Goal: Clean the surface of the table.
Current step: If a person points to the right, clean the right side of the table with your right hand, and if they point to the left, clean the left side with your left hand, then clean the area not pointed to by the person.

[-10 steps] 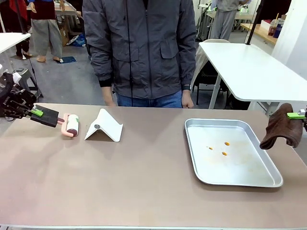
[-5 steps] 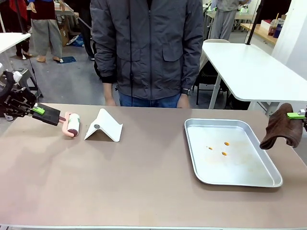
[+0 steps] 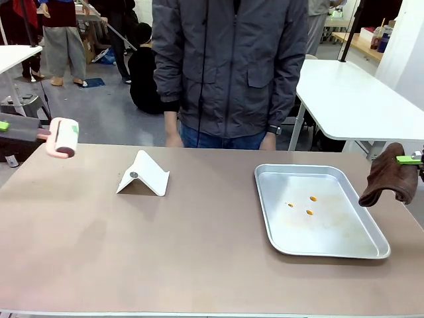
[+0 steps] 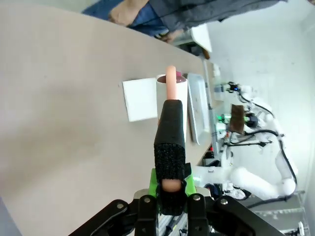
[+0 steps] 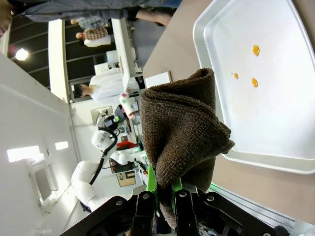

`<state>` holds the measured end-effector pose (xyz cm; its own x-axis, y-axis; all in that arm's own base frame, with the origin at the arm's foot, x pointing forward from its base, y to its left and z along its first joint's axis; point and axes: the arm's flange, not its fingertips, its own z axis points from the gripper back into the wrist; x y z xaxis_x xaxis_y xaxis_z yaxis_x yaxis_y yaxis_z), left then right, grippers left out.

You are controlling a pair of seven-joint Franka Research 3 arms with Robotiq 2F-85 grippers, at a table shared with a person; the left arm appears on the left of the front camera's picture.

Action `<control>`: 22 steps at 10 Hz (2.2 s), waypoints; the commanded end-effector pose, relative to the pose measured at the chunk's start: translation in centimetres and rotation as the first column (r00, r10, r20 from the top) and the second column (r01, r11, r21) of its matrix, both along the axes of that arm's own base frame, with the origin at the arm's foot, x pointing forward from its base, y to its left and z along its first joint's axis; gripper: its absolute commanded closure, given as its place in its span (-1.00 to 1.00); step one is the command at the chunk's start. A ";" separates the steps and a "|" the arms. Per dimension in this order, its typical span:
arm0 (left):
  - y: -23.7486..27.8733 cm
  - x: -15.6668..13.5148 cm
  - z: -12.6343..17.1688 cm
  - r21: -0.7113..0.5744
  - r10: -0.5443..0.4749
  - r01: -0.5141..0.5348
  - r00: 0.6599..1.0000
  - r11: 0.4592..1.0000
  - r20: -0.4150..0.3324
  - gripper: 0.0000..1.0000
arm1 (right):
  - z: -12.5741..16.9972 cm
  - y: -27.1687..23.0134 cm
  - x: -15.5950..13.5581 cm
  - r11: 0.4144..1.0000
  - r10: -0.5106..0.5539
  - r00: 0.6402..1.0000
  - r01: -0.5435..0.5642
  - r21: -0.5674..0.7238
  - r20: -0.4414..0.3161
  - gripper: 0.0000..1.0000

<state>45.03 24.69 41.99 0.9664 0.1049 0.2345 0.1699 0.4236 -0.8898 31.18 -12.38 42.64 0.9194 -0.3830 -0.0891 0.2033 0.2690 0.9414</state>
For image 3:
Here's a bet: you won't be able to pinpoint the dark brown cloth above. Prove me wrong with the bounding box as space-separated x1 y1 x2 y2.
358 142 420 208

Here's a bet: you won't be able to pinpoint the pink white lint roller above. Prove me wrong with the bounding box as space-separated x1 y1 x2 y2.
45 117 80 160

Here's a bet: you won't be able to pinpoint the person right forearm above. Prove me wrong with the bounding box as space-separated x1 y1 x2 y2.
152 62 182 130

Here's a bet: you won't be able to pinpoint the person left forearm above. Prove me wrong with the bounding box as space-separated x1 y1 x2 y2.
266 62 309 133

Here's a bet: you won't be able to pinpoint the person left hand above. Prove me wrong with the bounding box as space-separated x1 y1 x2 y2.
260 132 277 150

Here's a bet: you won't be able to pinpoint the person right hand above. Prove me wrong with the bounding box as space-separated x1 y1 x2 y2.
164 127 184 148

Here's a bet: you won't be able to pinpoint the grey metal step stool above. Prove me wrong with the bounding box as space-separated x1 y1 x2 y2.
0 93 51 119

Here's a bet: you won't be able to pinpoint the small white side table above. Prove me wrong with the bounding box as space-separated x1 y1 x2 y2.
0 44 43 76

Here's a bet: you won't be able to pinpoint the large white side table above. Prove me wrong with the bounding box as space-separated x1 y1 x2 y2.
288 58 424 152

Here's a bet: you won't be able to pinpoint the blue floor mat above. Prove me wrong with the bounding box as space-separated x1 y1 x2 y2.
75 77 106 89

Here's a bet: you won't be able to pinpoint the person in grey trousers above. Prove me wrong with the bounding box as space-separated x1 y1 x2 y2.
42 0 87 86

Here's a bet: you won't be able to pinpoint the black tripod pole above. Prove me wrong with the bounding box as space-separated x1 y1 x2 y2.
19 0 38 49

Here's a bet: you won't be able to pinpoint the person in dark red clothes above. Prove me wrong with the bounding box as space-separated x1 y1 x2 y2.
0 0 44 80

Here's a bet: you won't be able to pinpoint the brown cardboard box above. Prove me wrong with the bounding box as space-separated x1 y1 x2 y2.
78 22 99 64

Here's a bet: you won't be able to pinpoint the blue plastic bag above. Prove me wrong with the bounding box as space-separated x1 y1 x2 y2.
93 46 117 66

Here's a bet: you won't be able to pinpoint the silver metal tray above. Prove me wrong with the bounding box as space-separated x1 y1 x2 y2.
254 163 391 260

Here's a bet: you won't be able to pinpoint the blue cup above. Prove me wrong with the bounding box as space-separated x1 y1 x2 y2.
377 32 391 54

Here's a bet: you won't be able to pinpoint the wooden background table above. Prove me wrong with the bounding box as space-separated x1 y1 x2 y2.
332 31 385 64

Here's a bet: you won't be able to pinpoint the brown drink bottle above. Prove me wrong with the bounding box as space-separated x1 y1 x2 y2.
370 26 382 51

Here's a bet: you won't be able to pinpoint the standing person in dark clothes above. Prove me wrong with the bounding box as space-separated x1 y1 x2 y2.
105 0 140 84

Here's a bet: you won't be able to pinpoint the white folded roller stand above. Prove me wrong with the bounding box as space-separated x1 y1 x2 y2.
115 149 170 197

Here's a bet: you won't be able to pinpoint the crouching person in black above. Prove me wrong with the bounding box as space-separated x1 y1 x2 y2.
127 22 166 115

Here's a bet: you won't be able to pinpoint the long white stick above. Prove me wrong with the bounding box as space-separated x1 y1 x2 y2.
88 5 138 51

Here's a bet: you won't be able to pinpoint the black vertical pole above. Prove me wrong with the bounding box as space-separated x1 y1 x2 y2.
339 0 365 64

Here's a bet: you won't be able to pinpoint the person in light grey clothes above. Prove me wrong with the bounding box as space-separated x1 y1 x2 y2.
306 0 331 57

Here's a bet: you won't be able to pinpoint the blue jeans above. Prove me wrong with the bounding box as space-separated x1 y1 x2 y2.
180 121 269 150

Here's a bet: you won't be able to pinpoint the person in grey jacket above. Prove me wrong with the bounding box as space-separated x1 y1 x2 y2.
152 0 309 139

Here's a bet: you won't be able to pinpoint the thin black hanging cord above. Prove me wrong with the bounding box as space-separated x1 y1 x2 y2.
197 0 209 148

